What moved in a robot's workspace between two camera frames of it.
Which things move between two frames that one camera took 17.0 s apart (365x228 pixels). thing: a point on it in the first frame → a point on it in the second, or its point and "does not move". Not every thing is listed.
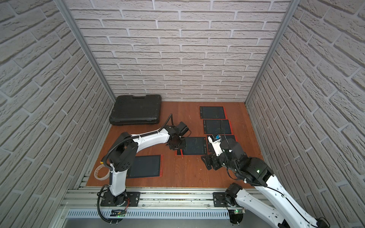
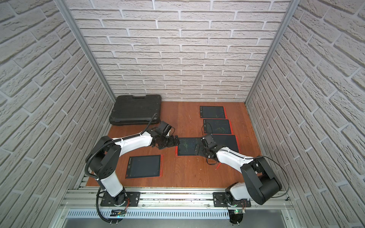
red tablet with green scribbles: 219,126 does not move
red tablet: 195,146 does not move
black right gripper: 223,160 → 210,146
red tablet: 209,112 does not move
